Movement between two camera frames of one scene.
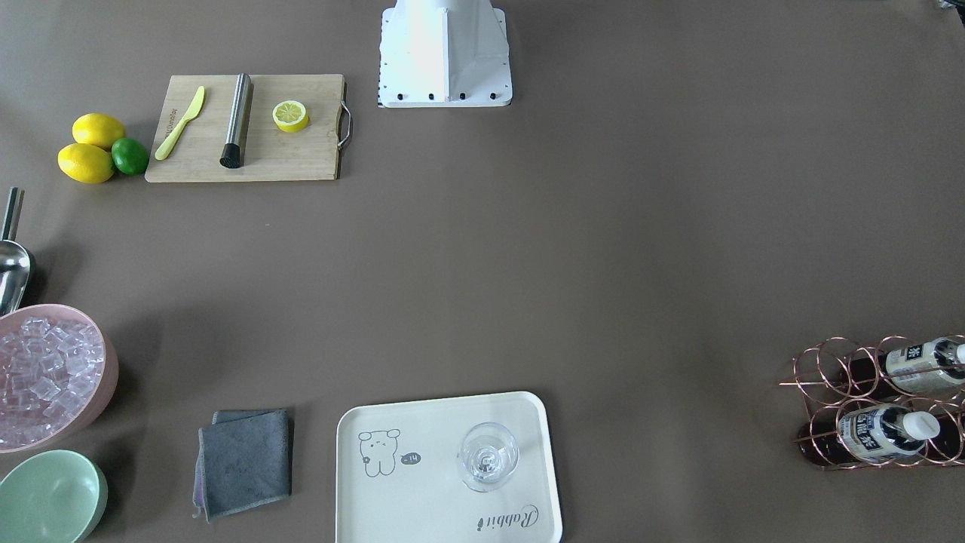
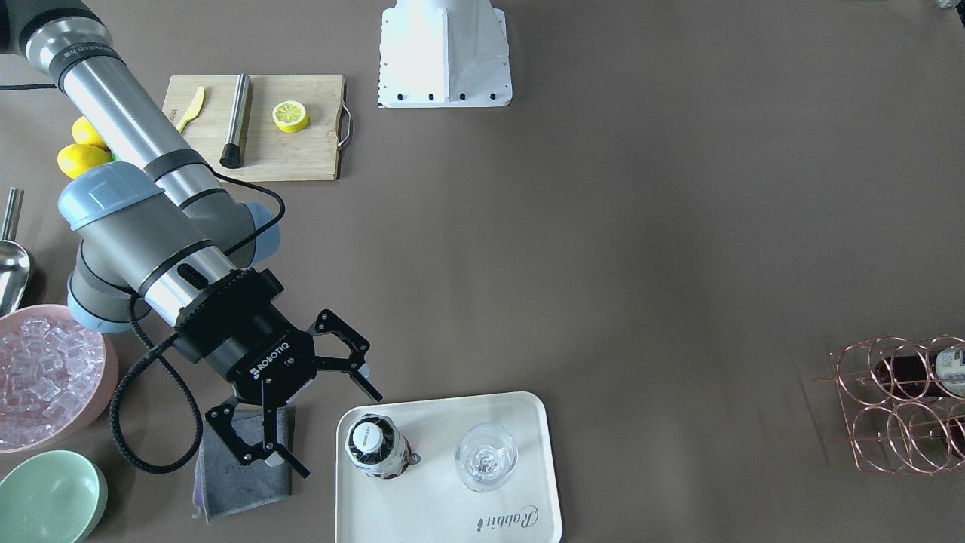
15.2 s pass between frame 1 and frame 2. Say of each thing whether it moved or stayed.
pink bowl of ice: stayed
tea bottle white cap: moved
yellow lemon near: stayed
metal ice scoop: stayed
